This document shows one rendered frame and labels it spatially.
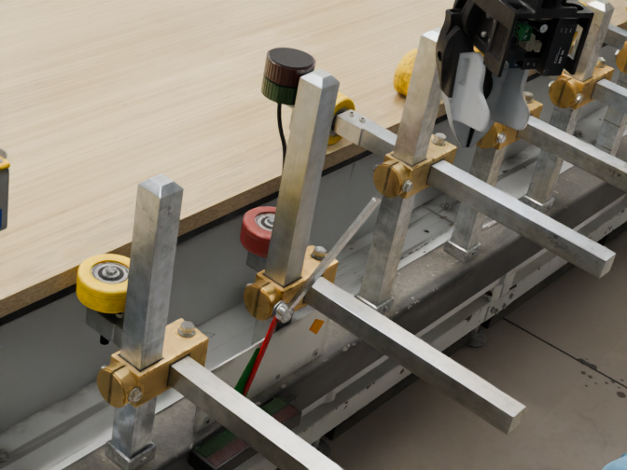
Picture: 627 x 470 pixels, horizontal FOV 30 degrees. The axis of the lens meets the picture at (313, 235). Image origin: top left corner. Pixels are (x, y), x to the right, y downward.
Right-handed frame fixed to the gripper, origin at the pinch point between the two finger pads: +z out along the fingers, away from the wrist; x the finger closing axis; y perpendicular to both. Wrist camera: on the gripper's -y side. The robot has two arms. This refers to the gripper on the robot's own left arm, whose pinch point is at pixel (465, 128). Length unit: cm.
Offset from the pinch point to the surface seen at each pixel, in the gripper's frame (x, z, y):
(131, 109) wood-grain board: -4, 42, -79
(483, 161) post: 49, 43, -61
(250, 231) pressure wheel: 3, 41, -45
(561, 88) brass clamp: 68, 36, -72
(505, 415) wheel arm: 24, 46, -10
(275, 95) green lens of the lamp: 1.5, 19.0, -41.1
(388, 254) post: 27, 50, -48
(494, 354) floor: 104, 132, -108
